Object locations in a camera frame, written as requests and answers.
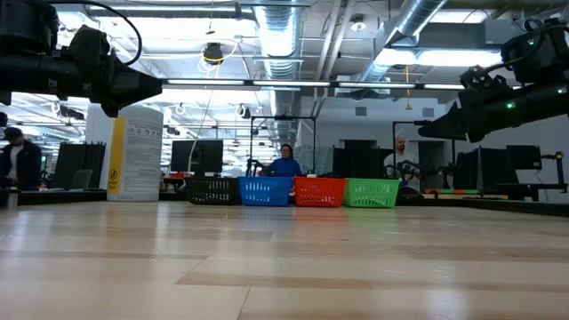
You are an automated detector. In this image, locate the grey box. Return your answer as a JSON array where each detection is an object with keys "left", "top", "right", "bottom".
[{"left": 0, "top": 188, "right": 22, "bottom": 208}]

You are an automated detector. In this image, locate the silver slanted duct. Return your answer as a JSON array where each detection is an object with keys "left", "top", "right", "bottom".
[{"left": 357, "top": 0, "right": 448, "bottom": 84}]

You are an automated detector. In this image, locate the black right camera cable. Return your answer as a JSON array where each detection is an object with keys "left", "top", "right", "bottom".
[{"left": 486, "top": 20, "right": 569, "bottom": 75}]

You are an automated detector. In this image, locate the black camera cable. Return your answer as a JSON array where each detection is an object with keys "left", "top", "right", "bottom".
[
  {"left": 486, "top": 20, "right": 569, "bottom": 75},
  {"left": 48, "top": 0, "right": 143, "bottom": 67}
]

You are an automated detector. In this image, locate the silver ventilation duct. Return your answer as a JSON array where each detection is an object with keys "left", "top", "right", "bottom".
[{"left": 252, "top": 0, "right": 304, "bottom": 134}]

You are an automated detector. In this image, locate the white wipes canister yellow stripe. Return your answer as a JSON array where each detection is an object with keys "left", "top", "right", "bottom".
[{"left": 106, "top": 105, "right": 164, "bottom": 202}]

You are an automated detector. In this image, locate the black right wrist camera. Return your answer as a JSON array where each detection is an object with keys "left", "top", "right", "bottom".
[{"left": 460, "top": 65, "right": 512, "bottom": 97}]

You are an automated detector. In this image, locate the person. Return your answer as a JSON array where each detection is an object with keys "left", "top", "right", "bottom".
[
  {"left": 0, "top": 126, "right": 44, "bottom": 191},
  {"left": 384, "top": 136, "right": 421, "bottom": 192},
  {"left": 261, "top": 142, "right": 307, "bottom": 178}
]

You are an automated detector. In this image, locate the orange green striped bar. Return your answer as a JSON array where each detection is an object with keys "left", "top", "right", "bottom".
[{"left": 424, "top": 188, "right": 479, "bottom": 196}]

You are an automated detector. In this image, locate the black left camera cable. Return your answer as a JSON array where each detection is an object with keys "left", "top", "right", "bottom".
[{"left": 48, "top": 0, "right": 143, "bottom": 67}]

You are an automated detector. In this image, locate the black computer monitor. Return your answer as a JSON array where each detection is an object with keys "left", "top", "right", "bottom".
[{"left": 171, "top": 139, "right": 224, "bottom": 175}]

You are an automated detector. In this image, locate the small black monitor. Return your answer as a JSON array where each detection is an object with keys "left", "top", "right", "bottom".
[{"left": 506, "top": 144, "right": 542, "bottom": 171}]

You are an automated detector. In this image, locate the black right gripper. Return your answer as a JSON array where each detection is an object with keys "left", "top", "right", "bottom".
[{"left": 417, "top": 86, "right": 534, "bottom": 144}]

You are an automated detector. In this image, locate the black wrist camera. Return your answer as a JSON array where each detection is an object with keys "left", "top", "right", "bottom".
[
  {"left": 66, "top": 24, "right": 111, "bottom": 66},
  {"left": 460, "top": 65, "right": 512, "bottom": 97}
]

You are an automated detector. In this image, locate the black aluminium table frame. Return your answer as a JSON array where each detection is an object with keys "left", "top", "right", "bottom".
[{"left": 17, "top": 189, "right": 569, "bottom": 218}]

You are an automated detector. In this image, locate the green plastic bin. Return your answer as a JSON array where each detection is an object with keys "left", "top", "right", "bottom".
[{"left": 341, "top": 177, "right": 401, "bottom": 209}]

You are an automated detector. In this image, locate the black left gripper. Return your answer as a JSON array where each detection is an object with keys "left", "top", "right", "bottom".
[{"left": 46, "top": 61, "right": 164, "bottom": 119}]

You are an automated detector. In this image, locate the black background table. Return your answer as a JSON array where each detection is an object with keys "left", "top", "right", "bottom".
[{"left": 461, "top": 180, "right": 569, "bottom": 201}]

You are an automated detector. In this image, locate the black camera stand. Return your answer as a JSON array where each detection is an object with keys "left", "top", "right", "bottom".
[{"left": 541, "top": 150, "right": 566, "bottom": 193}]

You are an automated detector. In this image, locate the black panel screen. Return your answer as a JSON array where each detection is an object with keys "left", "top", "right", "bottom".
[{"left": 455, "top": 146, "right": 519, "bottom": 196}]

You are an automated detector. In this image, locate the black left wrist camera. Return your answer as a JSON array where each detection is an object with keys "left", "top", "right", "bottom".
[{"left": 66, "top": 24, "right": 111, "bottom": 66}]

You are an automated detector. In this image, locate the blue plastic bin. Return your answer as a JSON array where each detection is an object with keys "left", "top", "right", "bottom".
[{"left": 237, "top": 176, "right": 293, "bottom": 207}]

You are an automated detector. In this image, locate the black plastic bin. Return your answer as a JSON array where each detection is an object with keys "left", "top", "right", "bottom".
[{"left": 185, "top": 176, "right": 241, "bottom": 205}]

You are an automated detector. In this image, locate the small yellow hanging pendant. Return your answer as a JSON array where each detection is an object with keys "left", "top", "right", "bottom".
[{"left": 404, "top": 65, "right": 413, "bottom": 111}]

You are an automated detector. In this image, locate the black partition panel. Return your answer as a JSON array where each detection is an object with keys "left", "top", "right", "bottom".
[{"left": 332, "top": 139, "right": 395, "bottom": 179}]

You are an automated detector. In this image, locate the black cabinet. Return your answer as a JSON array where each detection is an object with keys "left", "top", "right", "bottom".
[{"left": 51, "top": 141, "right": 107, "bottom": 190}]

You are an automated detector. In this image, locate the black overhead camera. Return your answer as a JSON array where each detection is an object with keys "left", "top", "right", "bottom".
[{"left": 203, "top": 42, "right": 225, "bottom": 66}]

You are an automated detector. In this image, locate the ceiling light strip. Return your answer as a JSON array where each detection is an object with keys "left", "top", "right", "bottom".
[
  {"left": 337, "top": 82, "right": 466, "bottom": 91},
  {"left": 166, "top": 78, "right": 333, "bottom": 88}
]

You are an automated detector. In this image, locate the red plastic bin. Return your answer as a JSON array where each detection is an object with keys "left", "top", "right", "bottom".
[{"left": 292, "top": 176, "right": 347, "bottom": 208}]

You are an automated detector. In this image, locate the grey chair back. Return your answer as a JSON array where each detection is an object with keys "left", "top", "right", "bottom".
[{"left": 69, "top": 168, "right": 94, "bottom": 190}]

